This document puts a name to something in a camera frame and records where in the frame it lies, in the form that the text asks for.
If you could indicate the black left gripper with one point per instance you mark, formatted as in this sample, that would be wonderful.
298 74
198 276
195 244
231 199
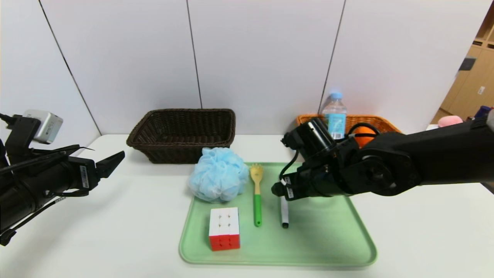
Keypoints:
85 176

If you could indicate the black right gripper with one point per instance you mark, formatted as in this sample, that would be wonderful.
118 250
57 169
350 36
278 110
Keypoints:
289 187

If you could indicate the white marker pen black tip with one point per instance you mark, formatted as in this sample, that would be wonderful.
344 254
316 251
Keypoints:
285 212

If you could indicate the light blue bath loofah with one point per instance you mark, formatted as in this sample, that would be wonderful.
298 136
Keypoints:
218 175

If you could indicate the multicolour puzzle cube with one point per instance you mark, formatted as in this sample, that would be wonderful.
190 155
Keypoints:
224 229

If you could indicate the clear water bottle blue label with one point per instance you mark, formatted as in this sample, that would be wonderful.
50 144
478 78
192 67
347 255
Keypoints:
335 116

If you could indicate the orange fruit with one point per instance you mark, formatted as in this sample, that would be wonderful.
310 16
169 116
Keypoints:
364 141

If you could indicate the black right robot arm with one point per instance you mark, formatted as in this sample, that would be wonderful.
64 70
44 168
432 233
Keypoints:
424 154

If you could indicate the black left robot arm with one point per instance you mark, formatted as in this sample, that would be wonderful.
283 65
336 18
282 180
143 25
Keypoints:
27 197

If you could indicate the dark brown wicker basket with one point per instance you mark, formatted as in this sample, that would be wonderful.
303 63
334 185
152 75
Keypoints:
181 131

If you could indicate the orange wicker basket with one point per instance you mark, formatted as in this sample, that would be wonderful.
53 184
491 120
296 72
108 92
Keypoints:
386 123

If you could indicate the light green plastic tray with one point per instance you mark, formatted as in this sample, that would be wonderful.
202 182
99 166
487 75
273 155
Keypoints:
316 231

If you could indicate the pink peach toy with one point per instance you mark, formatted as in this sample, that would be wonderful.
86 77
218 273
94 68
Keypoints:
449 121

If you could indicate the light wooden cabinet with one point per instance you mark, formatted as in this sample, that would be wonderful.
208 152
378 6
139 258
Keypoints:
471 88

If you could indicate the blue and white can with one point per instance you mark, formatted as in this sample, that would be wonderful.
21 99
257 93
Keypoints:
482 112

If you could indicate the grey box on cabinet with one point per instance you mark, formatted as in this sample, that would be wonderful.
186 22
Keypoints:
467 63

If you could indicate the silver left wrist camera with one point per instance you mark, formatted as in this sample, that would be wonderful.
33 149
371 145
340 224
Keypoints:
46 125

